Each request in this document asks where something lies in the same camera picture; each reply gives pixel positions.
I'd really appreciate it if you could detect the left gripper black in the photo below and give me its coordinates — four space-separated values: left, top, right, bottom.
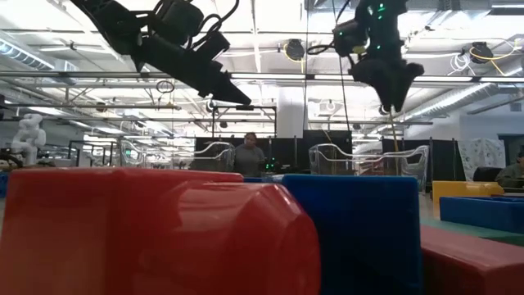
131 31 252 104

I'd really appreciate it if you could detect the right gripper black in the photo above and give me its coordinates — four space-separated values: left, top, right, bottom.
347 54 426 113

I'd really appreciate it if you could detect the yellow medium block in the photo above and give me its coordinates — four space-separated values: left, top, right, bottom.
431 179 505 220

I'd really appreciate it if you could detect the small blue block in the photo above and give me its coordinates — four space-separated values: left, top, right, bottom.
439 195 524 235

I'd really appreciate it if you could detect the red long block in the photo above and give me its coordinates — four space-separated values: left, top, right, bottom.
420 225 524 295

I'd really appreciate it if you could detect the clear plastic bin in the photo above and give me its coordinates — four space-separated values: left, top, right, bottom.
118 140 237 173
308 143 430 193

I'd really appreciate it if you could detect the standing person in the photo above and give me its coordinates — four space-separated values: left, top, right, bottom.
233 131 266 178

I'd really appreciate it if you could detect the white patterned cloth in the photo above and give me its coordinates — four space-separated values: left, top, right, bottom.
457 138 508 182

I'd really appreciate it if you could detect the black office chair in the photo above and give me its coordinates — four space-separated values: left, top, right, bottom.
472 166 504 184

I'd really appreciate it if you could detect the seated person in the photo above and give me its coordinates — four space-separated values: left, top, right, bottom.
494 151 524 189

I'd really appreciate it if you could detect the red medium block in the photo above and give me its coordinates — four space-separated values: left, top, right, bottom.
0 166 323 295

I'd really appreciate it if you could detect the white robot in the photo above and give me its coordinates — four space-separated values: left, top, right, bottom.
11 113 47 167

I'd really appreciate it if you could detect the thin black hanging cable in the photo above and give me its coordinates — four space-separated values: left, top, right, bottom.
330 0 352 132

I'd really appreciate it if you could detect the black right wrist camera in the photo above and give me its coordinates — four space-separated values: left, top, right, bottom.
333 18 369 57

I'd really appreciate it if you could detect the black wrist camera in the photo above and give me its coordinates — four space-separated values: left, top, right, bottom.
333 18 369 57
157 0 206 47

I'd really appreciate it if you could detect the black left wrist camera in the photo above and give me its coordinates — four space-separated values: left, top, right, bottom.
157 0 206 47

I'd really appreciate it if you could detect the black ceiling cable reel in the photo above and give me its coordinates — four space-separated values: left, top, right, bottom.
469 40 495 65
284 39 306 62

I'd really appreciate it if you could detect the black partition wall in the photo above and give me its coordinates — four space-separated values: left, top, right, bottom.
194 129 468 184

